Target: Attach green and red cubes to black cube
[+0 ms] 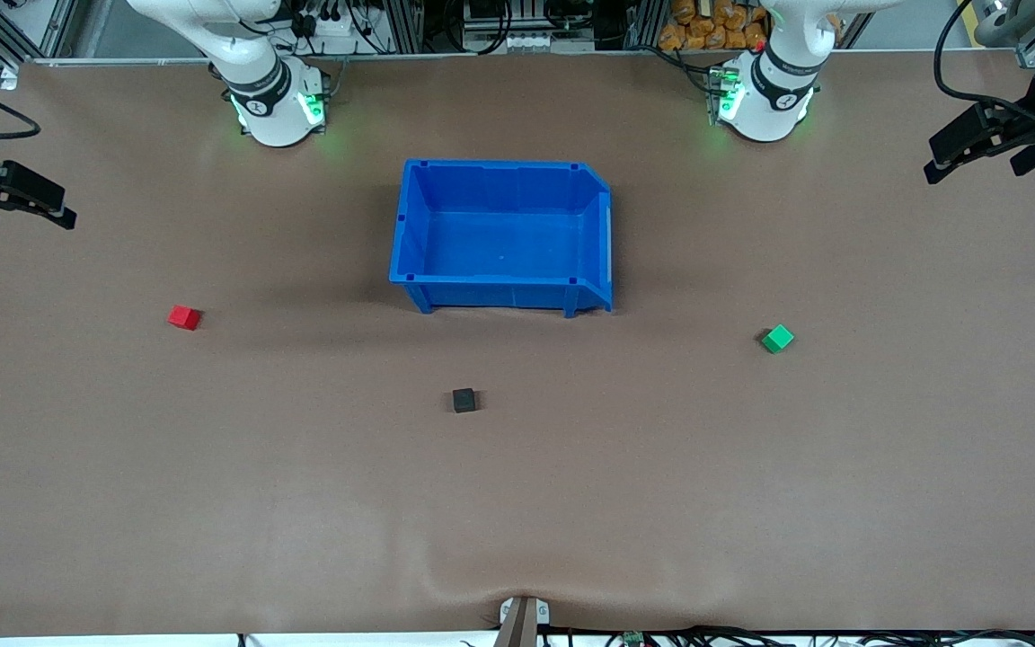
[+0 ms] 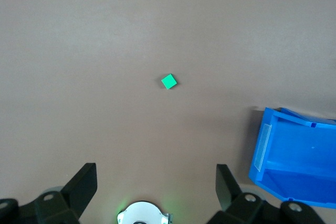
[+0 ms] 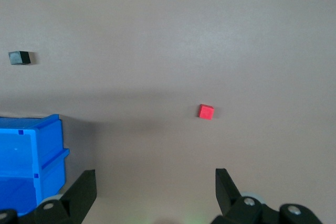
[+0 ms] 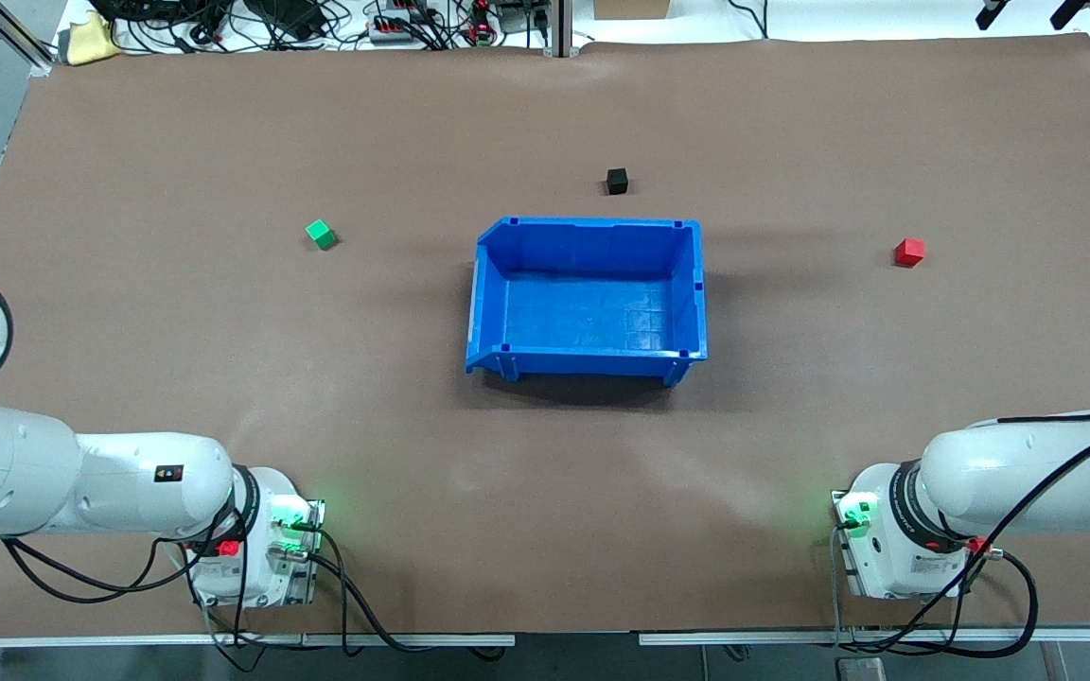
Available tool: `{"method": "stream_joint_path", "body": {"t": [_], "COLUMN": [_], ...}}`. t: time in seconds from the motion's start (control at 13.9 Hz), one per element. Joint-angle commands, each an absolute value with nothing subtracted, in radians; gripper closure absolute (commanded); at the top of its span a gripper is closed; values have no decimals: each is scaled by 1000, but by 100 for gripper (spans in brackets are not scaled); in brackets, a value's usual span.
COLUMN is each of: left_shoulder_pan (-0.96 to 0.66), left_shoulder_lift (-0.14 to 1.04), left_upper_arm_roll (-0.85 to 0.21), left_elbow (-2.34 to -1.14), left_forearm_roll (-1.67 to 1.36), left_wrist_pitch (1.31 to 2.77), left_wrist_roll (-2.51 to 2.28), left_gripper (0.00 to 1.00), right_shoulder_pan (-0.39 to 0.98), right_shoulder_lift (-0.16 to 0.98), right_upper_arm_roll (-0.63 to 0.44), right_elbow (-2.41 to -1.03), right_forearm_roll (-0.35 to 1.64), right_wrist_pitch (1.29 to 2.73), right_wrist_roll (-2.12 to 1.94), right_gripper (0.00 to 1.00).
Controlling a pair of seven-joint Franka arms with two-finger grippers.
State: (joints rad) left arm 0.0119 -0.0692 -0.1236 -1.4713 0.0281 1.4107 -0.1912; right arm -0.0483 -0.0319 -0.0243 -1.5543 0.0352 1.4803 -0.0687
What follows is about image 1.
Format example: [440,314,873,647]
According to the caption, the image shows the bag of orange items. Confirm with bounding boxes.
[659,0,771,51]

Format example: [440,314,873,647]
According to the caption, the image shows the white power strip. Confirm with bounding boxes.
[309,11,367,57]

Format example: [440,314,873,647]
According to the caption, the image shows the white terminal block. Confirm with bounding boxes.
[462,27,565,53]

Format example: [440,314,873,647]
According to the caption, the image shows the blue plastic storage bin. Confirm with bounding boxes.
[389,159,615,317]

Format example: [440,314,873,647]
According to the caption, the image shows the metal table edge clamp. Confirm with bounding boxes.
[499,596,552,647]

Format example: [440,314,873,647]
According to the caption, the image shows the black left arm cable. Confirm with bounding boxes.
[933,0,1035,120]

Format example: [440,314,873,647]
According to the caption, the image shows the black cables along table edge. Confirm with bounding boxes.
[540,625,1035,647]

